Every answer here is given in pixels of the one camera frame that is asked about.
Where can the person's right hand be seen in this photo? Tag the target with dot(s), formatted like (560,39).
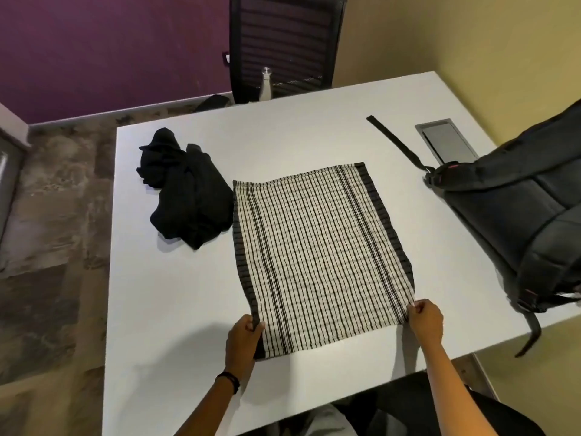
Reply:
(426,320)

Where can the person's left hand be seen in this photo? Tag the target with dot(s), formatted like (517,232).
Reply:
(240,342)

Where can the person's right thumb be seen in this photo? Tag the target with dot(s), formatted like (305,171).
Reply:
(416,305)

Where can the person's left thumb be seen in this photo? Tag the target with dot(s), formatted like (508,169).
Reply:
(254,319)

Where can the black and white checked cloth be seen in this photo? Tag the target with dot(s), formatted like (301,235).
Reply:
(317,258)

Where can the person's left forearm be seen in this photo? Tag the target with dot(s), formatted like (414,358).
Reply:
(213,404)

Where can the person's right forearm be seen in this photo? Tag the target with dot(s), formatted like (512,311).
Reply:
(447,385)

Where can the black wristband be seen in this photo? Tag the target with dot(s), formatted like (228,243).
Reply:
(228,380)

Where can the white table leg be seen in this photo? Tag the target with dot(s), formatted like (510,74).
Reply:
(479,375)

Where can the person's dark trousers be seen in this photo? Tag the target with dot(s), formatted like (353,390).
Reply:
(435,413)

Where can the black backpack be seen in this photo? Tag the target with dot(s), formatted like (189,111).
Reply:
(513,217)

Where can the crumpled black garment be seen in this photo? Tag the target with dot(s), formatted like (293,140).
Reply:
(186,195)

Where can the white metal water bottle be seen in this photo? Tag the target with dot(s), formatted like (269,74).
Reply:
(264,84)

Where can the black mesh office chair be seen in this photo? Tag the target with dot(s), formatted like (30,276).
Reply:
(283,45)

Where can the grey cabinet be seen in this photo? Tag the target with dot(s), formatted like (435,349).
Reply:
(11,163)

